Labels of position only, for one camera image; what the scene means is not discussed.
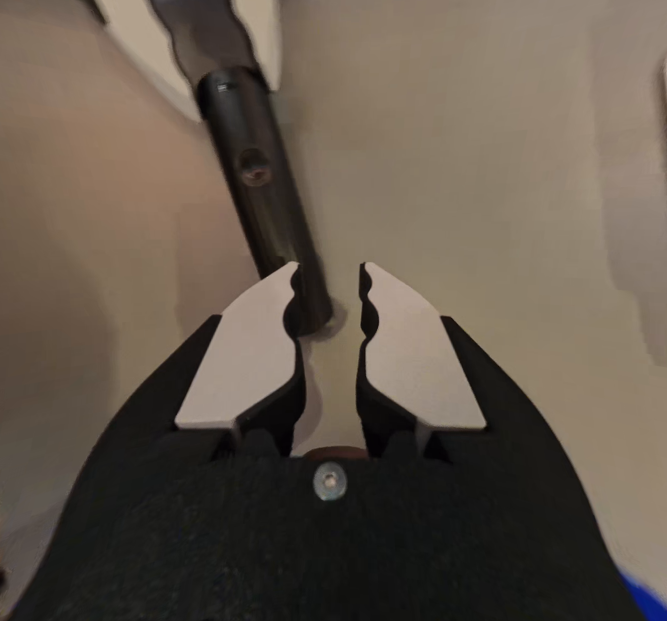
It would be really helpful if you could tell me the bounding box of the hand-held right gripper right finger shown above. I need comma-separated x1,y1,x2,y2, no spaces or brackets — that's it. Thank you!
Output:
356,260,488,459

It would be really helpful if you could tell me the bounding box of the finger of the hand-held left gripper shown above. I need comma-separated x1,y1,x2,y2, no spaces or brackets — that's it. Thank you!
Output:
215,0,286,94
69,0,205,123

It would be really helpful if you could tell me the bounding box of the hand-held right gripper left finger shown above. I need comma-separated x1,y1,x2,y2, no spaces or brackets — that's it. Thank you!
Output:
173,260,308,457

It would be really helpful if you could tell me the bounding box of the black remote control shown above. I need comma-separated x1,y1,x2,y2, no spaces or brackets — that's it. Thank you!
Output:
195,65,334,338

